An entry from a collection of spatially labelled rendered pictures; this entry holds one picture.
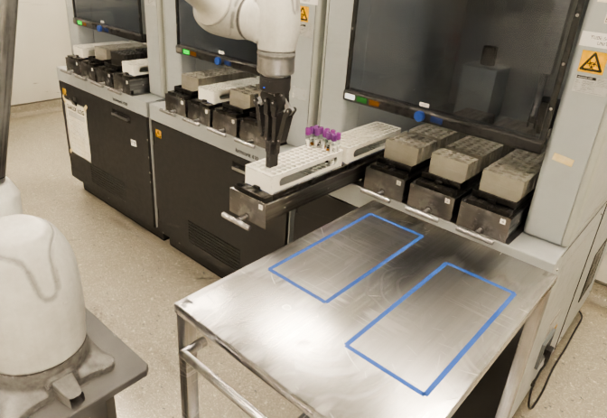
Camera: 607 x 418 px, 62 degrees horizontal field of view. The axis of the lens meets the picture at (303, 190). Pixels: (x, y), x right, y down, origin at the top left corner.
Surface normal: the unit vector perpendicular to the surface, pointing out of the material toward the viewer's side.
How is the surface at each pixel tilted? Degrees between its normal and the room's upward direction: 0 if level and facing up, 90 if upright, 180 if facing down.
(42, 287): 75
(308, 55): 90
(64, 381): 7
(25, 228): 6
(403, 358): 0
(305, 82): 90
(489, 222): 90
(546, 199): 90
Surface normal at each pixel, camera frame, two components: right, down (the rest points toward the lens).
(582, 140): -0.66, 0.28
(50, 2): 0.75, 0.33
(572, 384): 0.07, -0.90
